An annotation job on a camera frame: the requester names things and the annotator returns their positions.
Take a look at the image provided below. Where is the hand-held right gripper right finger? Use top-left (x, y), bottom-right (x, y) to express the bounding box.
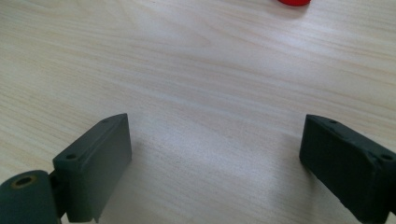
top-left (298, 113), bottom-right (396, 224)

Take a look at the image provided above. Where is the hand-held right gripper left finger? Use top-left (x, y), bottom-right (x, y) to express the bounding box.
top-left (51, 112), bottom-right (133, 224)

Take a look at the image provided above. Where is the red round object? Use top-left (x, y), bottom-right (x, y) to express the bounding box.
top-left (276, 0), bottom-right (312, 7)

